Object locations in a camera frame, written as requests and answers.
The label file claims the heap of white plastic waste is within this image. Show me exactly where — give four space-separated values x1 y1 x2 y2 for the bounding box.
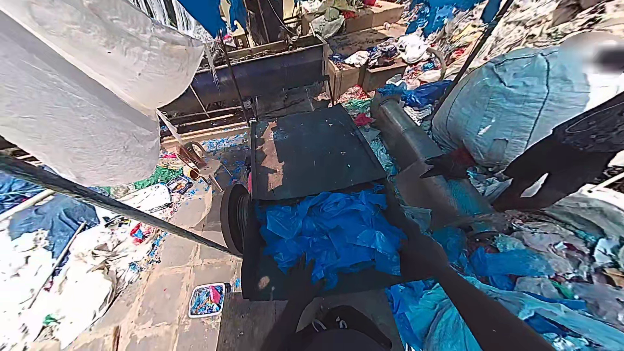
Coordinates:
0 184 172 350

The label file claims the pile of colourful plastic scraps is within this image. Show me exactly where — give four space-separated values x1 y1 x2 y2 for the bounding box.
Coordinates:
191 285 223 316

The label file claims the thin wooden stick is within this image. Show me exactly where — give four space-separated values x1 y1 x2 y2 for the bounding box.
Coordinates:
27 222 87 310

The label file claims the light blue plastic sheet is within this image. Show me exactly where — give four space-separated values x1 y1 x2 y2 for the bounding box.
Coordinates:
422 276 624 351

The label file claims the black pulley wheel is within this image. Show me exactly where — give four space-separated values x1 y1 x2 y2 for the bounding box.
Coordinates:
221 183 251 257

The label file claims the long grey metal pole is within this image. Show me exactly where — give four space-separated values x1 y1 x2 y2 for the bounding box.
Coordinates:
0 153 243 258

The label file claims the person's right hand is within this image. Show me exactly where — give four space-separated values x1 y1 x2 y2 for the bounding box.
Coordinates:
399 220 449 282

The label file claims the person's left hand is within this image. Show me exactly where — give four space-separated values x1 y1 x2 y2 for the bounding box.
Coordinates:
285 254 325 306

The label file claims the black metal machine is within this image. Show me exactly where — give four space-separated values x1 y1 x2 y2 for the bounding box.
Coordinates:
241 104 430 301

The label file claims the dark blue cloth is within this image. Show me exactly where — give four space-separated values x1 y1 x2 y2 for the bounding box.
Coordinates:
8 194 100 265

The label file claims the beige plastic chair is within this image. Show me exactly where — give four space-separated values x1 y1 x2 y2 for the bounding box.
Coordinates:
176 141 234 193

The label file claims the pile of blue plastic sheets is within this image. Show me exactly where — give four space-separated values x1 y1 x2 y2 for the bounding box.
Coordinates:
259 189 407 291

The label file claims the white tub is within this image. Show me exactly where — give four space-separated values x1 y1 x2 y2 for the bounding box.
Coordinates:
188 283 226 319

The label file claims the green netting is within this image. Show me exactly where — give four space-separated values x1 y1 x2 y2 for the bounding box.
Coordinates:
133 166 189 191

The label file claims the thin black slanted pole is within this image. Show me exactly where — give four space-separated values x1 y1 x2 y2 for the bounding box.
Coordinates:
430 0 515 118

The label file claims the thin dark upright pole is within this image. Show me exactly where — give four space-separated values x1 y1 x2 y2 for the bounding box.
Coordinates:
218 33 252 125

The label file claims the person's body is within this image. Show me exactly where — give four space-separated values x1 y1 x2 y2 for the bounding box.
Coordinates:
291 305 393 351

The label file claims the blue hanging tarp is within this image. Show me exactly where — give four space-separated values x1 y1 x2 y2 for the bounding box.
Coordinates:
406 0 503 38
177 0 249 39

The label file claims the white hanging tarp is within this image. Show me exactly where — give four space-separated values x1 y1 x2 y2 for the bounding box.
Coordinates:
0 0 206 188

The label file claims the pile of mixed plastic waste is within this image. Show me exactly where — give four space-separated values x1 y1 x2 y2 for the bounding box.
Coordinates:
385 195 624 351

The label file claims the large light blue sack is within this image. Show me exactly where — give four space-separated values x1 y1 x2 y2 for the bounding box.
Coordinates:
431 46 592 169

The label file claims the long dark blue metal tank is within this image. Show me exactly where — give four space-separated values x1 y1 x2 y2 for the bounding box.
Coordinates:
160 35 329 118

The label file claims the grey metal chute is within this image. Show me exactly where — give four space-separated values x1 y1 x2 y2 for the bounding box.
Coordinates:
371 93 494 231

